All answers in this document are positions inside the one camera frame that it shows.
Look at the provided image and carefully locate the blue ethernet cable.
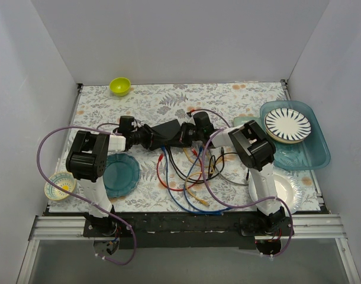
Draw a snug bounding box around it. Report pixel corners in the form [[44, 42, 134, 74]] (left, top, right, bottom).
[[162, 146, 228, 216], [183, 144, 208, 208]]

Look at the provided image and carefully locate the black network switch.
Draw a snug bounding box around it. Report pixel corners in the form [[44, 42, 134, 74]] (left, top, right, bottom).
[[152, 120, 183, 148]]

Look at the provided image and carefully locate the red ethernet cable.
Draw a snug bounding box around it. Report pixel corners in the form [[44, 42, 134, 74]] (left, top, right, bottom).
[[156, 149, 202, 192]]

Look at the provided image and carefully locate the black ethernet cable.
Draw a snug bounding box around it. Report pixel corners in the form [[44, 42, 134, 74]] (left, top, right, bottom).
[[208, 147, 252, 186], [165, 144, 228, 186]]

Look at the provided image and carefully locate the yellow ethernet cable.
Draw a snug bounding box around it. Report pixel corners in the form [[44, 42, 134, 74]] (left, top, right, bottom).
[[182, 146, 220, 207], [204, 147, 225, 175]]

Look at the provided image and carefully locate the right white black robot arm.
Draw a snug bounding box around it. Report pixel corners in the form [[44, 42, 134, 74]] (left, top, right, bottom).
[[179, 111, 286, 235]]

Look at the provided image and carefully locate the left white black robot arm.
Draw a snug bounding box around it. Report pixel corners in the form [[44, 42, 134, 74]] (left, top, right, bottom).
[[66, 116, 180, 237]]

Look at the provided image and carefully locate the floral table mat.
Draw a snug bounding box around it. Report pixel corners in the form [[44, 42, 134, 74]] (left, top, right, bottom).
[[49, 82, 323, 213]]

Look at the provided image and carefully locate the light green plate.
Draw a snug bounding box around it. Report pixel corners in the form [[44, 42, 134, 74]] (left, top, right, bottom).
[[233, 117, 263, 127]]

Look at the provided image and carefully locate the teal scalloped plate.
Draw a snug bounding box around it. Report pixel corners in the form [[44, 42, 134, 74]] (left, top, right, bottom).
[[103, 153, 140, 198]]

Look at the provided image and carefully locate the lime green bowl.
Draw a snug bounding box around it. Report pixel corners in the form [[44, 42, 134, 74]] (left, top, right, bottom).
[[109, 78, 131, 96]]

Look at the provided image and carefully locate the blue striped white plate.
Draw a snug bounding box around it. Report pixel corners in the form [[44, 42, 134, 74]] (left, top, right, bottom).
[[264, 108, 311, 142]]

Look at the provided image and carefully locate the small patterned yellow bowl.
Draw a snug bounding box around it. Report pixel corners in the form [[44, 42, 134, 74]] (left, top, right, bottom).
[[44, 172, 76, 201]]

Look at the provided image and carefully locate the white paper plate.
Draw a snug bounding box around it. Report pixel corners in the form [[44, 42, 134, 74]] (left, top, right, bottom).
[[248, 172, 304, 213]]

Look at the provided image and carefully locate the black mounting base plate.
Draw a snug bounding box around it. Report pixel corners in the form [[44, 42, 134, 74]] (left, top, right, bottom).
[[83, 212, 293, 250]]

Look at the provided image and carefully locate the aluminium frame rail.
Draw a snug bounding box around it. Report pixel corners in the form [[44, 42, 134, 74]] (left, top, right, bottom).
[[17, 214, 360, 283]]

